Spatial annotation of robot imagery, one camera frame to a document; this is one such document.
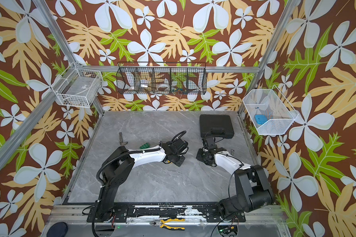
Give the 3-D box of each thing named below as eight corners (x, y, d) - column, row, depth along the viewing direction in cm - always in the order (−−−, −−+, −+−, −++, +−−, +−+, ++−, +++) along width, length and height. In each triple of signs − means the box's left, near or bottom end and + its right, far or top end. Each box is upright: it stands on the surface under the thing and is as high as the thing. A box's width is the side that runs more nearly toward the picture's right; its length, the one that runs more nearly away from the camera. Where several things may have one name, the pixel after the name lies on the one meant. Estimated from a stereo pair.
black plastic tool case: (201, 140, 106) (202, 134, 100) (198, 118, 119) (199, 112, 114) (233, 140, 106) (236, 134, 101) (227, 118, 119) (229, 112, 114)
